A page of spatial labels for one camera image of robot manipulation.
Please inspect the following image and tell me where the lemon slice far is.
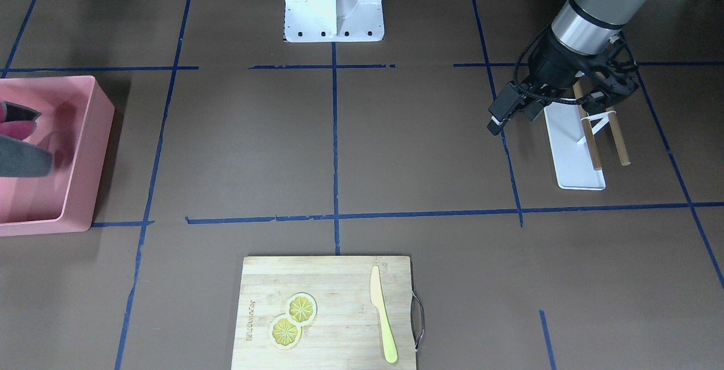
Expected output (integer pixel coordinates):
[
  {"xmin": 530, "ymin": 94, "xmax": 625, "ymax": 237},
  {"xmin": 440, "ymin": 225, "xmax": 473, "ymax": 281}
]
[{"xmin": 286, "ymin": 292, "xmax": 318, "ymax": 327}]

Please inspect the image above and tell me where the white rack tray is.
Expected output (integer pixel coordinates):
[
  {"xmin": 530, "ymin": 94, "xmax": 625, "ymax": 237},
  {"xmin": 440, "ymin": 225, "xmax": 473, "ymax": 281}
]
[{"xmin": 545, "ymin": 102, "xmax": 606, "ymax": 191}]

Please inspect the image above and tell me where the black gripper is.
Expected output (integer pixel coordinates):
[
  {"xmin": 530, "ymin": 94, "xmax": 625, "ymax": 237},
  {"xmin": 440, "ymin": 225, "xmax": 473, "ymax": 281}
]
[{"xmin": 523, "ymin": 31, "xmax": 639, "ymax": 121}]

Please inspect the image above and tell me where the grey pink towel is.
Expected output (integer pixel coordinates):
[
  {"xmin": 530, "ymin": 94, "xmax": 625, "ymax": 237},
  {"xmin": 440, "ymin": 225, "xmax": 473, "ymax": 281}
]
[{"xmin": 1, "ymin": 100, "xmax": 54, "ymax": 178}]

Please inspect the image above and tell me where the lemon slice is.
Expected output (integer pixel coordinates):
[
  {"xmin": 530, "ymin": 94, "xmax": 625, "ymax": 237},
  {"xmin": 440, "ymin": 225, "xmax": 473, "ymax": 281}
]
[
  {"xmin": 286, "ymin": 292, "xmax": 318, "ymax": 327},
  {"xmin": 269, "ymin": 315, "xmax": 303, "ymax": 350}
]

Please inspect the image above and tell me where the white camera pole base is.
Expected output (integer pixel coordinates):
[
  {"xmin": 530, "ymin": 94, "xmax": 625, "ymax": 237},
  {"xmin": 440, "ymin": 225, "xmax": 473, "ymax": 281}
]
[{"xmin": 283, "ymin": 0, "xmax": 385, "ymax": 43}]

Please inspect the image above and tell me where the lemon slice near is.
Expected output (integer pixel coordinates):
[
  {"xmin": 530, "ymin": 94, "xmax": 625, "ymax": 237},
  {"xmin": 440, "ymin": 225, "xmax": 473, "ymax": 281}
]
[{"xmin": 269, "ymin": 315, "xmax": 303, "ymax": 350}]

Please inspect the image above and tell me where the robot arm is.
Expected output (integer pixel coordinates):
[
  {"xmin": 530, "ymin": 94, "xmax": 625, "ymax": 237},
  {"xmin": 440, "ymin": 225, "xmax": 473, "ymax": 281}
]
[{"xmin": 509, "ymin": 0, "xmax": 648, "ymax": 120}]

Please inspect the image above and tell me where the wooden rack rod outer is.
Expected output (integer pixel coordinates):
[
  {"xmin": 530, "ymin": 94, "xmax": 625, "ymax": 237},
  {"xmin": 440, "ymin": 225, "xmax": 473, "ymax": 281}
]
[{"xmin": 592, "ymin": 105, "xmax": 631, "ymax": 166}]

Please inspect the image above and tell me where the pink plastic bin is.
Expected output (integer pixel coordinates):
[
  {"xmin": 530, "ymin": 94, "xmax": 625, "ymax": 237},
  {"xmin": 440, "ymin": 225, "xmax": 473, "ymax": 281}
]
[{"xmin": 1, "ymin": 75, "xmax": 115, "ymax": 236}]

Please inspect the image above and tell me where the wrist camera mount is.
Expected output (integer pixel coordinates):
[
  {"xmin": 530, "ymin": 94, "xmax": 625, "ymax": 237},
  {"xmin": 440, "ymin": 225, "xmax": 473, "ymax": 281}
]
[{"xmin": 487, "ymin": 81, "xmax": 527, "ymax": 136}]

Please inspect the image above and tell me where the yellow plastic knife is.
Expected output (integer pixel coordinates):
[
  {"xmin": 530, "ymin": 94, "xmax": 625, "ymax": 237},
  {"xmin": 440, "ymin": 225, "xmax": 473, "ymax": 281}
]
[{"xmin": 369, "ymin": 265, "xmax": 399, "ymax": 363}]

